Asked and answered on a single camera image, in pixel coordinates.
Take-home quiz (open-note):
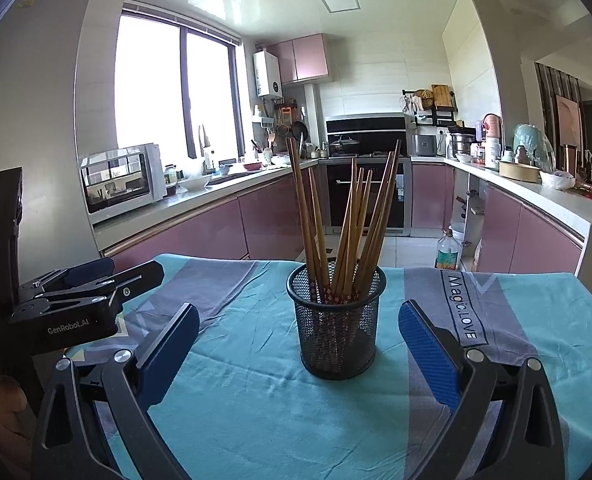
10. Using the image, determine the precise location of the white water heater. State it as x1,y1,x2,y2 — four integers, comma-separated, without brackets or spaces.
253,51,283,98

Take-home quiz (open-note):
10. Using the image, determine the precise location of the white plastic bag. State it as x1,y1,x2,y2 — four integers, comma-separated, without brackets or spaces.
540,170,575,191

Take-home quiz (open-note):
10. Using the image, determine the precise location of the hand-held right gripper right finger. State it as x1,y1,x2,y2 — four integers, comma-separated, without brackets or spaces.
398,300,566,480

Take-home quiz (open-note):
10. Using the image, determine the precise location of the pot with glass lid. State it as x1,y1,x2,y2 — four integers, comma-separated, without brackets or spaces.
329,135,361,157

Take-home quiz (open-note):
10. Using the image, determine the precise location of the blue grey tablecloth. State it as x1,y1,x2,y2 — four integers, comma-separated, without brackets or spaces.
51,254,592,480

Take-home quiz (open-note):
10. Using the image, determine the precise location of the kitchen window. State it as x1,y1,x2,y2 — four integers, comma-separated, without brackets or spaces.
115,7,241,161

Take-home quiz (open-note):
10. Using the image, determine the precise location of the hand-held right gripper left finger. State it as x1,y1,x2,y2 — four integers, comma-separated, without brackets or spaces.
31,302,201,480

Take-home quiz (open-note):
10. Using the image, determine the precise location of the person's left hand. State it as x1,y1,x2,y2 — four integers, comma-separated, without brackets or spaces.
0,376,27,426

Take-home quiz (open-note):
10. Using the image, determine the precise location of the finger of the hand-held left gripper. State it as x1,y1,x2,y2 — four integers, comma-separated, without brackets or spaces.
31,257,117,291
11,260,165,321

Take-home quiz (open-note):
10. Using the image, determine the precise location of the white kitchen countertop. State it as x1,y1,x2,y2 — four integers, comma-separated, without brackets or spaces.
92,156,592,281

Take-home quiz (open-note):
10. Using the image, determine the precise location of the black mesh holder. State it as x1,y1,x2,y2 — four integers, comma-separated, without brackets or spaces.
286,258,387,380

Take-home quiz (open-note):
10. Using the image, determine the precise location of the pink thermos jug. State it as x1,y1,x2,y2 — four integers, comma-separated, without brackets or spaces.
482,113,503,161

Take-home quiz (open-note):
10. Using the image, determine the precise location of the framed pink picture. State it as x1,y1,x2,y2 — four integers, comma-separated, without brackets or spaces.
556,94,584,148

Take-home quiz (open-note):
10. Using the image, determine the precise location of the steel pot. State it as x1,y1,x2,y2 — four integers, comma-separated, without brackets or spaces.
450,132,476,157

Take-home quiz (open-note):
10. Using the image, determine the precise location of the cooking oil bottle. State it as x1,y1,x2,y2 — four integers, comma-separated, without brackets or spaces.
435,230,460,271

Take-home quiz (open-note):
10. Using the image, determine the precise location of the black built-in oven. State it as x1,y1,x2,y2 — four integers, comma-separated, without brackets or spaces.
324,157,413,236

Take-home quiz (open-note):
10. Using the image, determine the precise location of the mint green appliance cover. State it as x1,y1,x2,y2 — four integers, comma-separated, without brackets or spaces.
513,123,555,166

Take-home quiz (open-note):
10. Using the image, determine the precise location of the black wall rack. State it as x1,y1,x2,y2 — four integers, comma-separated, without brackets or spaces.
402,87,459,127

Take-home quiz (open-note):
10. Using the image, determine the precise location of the black range hood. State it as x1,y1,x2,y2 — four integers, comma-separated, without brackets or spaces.
326,114,409,158

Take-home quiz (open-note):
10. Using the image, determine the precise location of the striped wall panel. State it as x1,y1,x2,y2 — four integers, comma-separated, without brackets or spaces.
534,62,584,161

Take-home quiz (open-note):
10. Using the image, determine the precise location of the round bamboo steamer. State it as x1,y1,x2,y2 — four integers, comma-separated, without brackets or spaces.
499,161,541,183

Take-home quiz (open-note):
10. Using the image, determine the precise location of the white microwave oven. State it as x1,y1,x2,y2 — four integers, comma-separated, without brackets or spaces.
79,143,167,226

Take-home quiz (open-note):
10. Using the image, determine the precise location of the bundle of wooden chopsticks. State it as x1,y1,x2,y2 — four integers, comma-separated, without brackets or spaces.
286,137,401,306

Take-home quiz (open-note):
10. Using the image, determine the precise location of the pink wall cabinet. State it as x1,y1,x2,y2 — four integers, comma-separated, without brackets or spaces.
267,33,334,85

